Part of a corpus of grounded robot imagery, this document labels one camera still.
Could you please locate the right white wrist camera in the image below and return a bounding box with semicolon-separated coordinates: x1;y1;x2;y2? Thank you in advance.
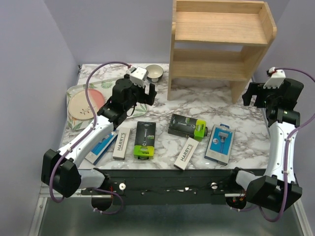
263;67;286;89

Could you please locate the white harry's box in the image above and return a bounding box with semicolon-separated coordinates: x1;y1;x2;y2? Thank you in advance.
174;138;199;170
113;127;131;160

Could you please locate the pink and cream plate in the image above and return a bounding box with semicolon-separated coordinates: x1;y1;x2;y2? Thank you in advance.
68;88;105;120

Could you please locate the right white Harry's box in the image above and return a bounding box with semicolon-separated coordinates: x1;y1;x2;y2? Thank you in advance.
174;138;199;170

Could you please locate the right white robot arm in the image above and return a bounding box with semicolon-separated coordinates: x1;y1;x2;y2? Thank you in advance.
226;78;304;212

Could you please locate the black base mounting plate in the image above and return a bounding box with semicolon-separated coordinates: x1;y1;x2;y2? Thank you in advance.
81;168;249;206

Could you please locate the dark ceramic bowl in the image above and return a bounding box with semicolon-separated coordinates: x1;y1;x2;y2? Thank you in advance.
146;64;164;83

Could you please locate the right blue razor package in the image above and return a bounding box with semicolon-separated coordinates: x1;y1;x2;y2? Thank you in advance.
204;123;235;166

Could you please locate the blue razor package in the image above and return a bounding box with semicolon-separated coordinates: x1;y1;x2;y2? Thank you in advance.
204;123;235;166
85;132;118;165

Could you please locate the left blue razor package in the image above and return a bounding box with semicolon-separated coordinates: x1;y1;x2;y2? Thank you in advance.
85;132;118;165

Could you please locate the left white Harry's box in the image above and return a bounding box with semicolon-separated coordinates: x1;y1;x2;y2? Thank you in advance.
113;127;131;160

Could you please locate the black green Gillette box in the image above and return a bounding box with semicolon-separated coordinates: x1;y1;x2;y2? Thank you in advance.
133;121;156;160
168;114;208;142

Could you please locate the wooden two-tier shelf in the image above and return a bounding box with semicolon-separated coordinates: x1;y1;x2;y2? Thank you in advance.
168;0;277;103

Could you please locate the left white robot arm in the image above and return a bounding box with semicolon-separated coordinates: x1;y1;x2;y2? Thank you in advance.
41;77;157;198

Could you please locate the aluminium rail frame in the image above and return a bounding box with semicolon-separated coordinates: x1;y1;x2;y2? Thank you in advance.
30;186;312;236

